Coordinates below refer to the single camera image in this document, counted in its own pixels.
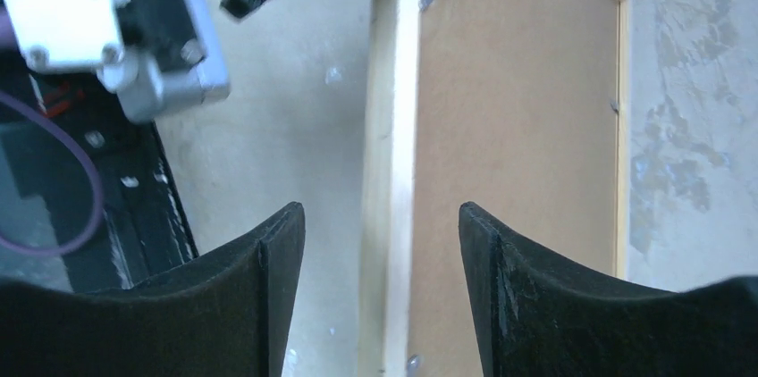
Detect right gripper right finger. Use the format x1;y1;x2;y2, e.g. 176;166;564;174
459;202;757;376

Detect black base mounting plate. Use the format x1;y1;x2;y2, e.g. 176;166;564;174
1;54;196;292

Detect brown backing board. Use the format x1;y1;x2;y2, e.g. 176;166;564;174
408;0;618;376

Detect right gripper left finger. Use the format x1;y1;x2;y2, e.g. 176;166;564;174
1;202;306;376

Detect light wooden picture frame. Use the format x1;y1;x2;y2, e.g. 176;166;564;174
355;0;632;377

